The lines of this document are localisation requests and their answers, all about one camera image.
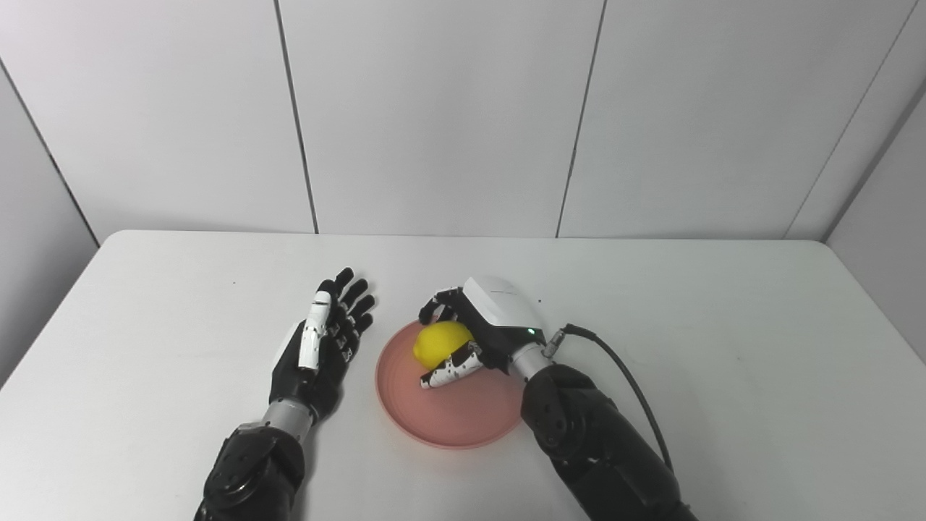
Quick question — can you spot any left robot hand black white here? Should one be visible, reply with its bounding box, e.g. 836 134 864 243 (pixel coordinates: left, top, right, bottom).
268 267 376 423

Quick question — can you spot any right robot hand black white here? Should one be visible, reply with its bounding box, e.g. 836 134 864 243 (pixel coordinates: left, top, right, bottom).
418 276 548 391

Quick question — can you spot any yellow lemon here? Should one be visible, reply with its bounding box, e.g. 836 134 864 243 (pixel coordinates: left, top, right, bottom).
412 321 475 367

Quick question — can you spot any pink round plate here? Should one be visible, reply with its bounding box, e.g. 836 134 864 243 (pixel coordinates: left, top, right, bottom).
374 319 527 450

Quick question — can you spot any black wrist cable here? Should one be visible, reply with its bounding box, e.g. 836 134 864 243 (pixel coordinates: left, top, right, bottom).
542 323 675 475

